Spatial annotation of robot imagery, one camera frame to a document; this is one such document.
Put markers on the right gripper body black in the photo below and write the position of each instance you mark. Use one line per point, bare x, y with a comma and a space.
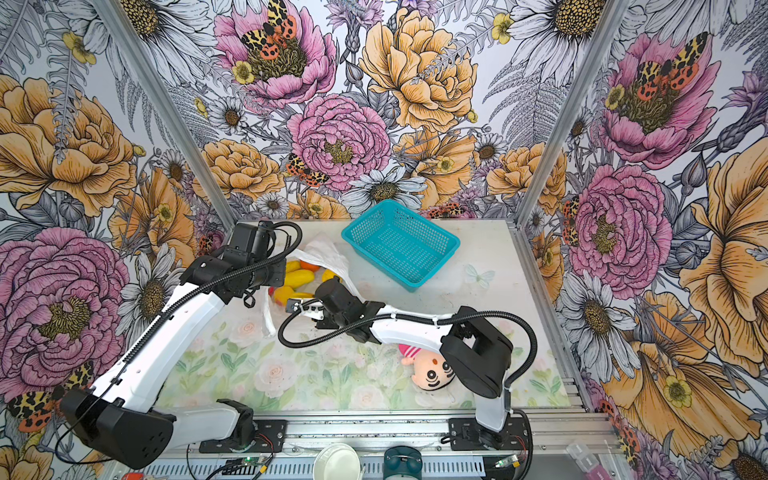
330, 322

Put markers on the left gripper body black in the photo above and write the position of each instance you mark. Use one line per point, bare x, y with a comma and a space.
269, 275

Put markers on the translucent white plastic bag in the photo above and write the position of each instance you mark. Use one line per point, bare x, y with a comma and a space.
320, 251

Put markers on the yellow toy banana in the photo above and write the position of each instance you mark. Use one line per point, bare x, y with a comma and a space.
299, 278

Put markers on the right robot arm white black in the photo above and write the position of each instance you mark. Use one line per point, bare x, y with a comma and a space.
464, 345

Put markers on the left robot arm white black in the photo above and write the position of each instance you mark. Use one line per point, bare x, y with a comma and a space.
117, 416

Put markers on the yellow toy fruit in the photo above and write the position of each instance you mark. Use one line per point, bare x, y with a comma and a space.
284, 294

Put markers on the orange toy fruit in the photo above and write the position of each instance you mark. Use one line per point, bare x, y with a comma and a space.
309, 266

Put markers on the teal plastic basket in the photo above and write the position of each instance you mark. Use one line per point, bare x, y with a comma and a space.
405, 246

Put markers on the plush doll pink hat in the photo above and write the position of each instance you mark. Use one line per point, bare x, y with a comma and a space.
430, 370

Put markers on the white round cup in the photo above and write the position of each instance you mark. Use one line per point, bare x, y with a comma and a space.
337, 462

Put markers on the dark green round container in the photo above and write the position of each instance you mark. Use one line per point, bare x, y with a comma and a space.
402, 462

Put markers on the pink clear plastic object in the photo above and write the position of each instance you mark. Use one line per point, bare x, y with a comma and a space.
587, 462

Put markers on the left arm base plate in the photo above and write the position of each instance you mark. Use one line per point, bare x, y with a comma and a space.
268, 436

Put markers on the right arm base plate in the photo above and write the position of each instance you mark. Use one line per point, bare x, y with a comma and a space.
465, 434

